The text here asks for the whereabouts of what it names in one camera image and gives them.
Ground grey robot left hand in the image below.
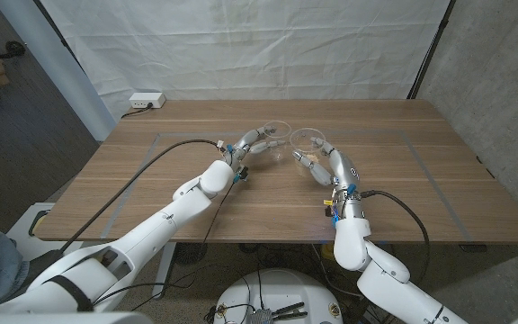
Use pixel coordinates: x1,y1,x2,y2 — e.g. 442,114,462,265
222,125,287,170

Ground black door handle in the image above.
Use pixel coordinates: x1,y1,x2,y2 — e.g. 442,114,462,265
0,40,27,59

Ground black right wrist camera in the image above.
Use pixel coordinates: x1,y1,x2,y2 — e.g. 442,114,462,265
323,197,344,226

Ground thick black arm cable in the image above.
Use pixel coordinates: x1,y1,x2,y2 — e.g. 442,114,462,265
360,189,431,289
58,138,224,256

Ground white fabric backdrop sheet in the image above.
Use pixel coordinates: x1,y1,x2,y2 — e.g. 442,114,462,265
38,0,451,122

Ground white pillar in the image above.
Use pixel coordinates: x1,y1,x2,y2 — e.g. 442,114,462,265
0,0,119,141

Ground black pliers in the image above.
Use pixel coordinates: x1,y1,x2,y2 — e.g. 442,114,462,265
271,301,308,321

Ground black round grille object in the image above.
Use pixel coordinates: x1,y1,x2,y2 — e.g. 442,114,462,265
173,242,210,267

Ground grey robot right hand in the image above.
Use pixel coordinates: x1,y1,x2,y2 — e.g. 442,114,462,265
291,137,360,190

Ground white table leg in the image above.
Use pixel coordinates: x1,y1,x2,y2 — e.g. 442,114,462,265
153,242,177,298

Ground black power strip cord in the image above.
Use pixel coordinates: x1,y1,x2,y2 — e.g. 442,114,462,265
121,103,154,120

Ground grey finned electronics box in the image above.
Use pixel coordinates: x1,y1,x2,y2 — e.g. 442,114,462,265
249,308,274,324

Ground white power strip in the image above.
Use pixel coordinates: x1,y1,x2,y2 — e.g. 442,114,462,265
129,92,167,110

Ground thin black left wrist cable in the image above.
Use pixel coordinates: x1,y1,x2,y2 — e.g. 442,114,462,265
164,178,237,289

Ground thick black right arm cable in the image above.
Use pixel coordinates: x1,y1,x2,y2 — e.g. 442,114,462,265
360,189,431,289

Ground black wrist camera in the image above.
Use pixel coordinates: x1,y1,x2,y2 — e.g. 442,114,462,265
231,165,249,184
323,197,344,226

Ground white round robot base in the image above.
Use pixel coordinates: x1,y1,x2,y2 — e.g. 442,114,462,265
213,268,344,324

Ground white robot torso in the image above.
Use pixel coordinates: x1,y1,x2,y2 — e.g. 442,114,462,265
0,310,155,324

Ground clear plastic cup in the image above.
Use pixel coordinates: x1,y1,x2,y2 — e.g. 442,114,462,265
289,127,327,180
262,120,293,163

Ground black backdrop stand pole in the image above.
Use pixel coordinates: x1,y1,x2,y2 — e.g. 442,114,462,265
406,0,458,100
32,0,85,73

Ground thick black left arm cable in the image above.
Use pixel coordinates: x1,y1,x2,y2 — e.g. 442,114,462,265
58,138,224,256

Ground black shoe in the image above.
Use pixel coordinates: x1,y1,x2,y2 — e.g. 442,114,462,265
15,249,65,289

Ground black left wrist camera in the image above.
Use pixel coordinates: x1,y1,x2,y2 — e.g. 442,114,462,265
231,165,249,184

